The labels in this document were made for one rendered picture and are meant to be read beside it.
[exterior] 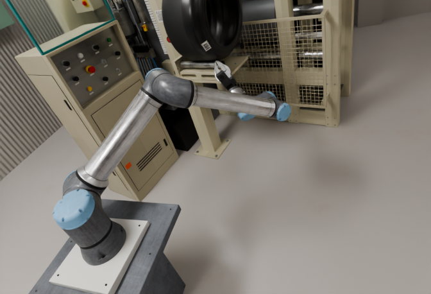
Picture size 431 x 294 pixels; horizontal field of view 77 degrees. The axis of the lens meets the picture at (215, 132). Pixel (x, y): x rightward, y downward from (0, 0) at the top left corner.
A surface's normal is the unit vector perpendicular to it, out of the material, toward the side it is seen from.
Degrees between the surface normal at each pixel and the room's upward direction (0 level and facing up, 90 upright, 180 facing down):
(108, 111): 90
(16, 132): 90
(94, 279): 3
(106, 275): 3
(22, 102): 90
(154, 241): 0
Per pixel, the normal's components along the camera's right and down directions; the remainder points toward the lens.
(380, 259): -0.25, -0.78
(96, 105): 0.83, 0.13
